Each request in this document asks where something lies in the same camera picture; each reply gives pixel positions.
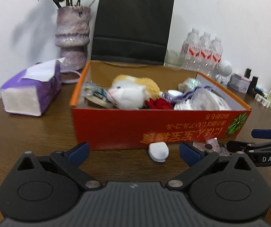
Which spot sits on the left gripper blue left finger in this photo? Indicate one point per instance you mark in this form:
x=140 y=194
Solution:
x=68 y=164

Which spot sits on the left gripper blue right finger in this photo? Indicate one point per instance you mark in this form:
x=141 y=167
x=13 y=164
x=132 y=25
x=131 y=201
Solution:
x=199 y=163

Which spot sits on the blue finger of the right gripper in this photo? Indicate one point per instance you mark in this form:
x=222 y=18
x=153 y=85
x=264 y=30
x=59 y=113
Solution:
x=261 y=134
x=235 y=146

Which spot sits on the white tape roll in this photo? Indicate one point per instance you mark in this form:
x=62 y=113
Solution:
x=158 y=151

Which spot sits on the iridescent glitter bag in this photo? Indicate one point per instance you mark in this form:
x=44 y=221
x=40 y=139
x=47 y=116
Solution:
x=188 y=85

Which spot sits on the yellow white plush toy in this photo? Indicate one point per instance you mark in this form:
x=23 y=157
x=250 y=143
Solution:
x=130 y=93

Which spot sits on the black cosmetic bottles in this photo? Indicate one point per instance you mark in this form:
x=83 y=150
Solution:
x=253 y=81

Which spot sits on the white printed plastic packet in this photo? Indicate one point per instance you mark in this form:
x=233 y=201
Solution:
x=203 y=100

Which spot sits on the small printed tin box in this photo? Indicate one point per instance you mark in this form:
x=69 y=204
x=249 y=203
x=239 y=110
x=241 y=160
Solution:
x=239 y=83

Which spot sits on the red orange cardboard box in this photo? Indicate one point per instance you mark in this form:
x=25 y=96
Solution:
x=112 y=129

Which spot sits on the red fabric item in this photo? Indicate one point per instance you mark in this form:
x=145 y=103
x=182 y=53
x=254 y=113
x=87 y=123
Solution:
x=158 y=104

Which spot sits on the purple knitted cloth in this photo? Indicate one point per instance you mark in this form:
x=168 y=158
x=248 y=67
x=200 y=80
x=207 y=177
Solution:
x=184 y=96

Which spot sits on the white robot figurine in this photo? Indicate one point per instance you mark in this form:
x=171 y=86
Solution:
x=224 y=71

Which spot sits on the purple tissue pack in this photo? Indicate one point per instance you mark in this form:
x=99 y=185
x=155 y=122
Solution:
x=31 y=91

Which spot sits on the middle water bottle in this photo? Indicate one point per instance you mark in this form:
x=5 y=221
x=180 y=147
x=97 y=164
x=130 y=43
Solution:
x=206 y=53

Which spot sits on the water bottle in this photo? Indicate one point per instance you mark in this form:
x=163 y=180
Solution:
x=217 y=52
x=206 y=53
x=190 y=52

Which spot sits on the left water bottle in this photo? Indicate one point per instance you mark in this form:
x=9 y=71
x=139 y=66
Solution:
x=190 y=52

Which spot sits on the right water bottle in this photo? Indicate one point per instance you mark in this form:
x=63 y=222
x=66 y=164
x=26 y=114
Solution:
x=217 y=52

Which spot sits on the green glass cup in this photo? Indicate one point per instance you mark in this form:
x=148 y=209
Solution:
x=172 y=59

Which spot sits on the purple white ceramic vase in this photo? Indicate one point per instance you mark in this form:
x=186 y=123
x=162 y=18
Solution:
x=72 y=36

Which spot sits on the black paper shopping bag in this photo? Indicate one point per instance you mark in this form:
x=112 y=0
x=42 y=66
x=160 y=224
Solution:
x=132 y=31

